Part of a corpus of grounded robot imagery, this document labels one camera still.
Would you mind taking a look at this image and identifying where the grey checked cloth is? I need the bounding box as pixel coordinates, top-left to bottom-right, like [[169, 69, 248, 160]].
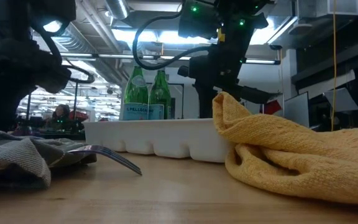
[[0, 129, 98, 190]]

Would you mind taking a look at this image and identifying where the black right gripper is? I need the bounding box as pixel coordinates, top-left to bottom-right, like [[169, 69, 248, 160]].
[[178, 40, 272, 119]]

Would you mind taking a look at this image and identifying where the person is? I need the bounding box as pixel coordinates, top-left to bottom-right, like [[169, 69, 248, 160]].
[[52, 104, 71, 124]]

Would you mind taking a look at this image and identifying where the grey flat panel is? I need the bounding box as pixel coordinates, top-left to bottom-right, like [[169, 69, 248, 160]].
[[323, 87, 358, 113], [283, 91, 310, 128]]

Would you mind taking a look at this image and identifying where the white plastic cutlery tray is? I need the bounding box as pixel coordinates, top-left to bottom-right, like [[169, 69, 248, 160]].
[[82, 118, 232, 163]]

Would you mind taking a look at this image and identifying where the yellow cloth towel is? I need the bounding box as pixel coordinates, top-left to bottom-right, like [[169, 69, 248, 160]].
[[212, 91, 358, 207]]

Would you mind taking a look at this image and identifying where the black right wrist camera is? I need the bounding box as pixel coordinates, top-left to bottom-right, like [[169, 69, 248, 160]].
[[178, 0, 221, 40]]

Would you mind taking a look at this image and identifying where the iridescent blue fork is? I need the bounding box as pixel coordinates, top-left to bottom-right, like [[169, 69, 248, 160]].
[[68, 144, 143, 176]]

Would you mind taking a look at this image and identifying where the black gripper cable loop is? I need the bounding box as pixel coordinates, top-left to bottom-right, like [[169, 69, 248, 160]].
[[132, 12, 213, 71]]

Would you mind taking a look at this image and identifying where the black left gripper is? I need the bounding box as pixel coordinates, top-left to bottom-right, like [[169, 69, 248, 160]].
[[0, 39, 73, 131]]

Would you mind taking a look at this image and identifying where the green glass water bottle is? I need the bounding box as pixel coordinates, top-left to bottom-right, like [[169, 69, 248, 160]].
[[147, 70, 173, 121], [121, 65, 149, 121]]

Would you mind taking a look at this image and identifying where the red object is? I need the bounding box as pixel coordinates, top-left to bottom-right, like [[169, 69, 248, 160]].
[[261, 100, 282, 115]]

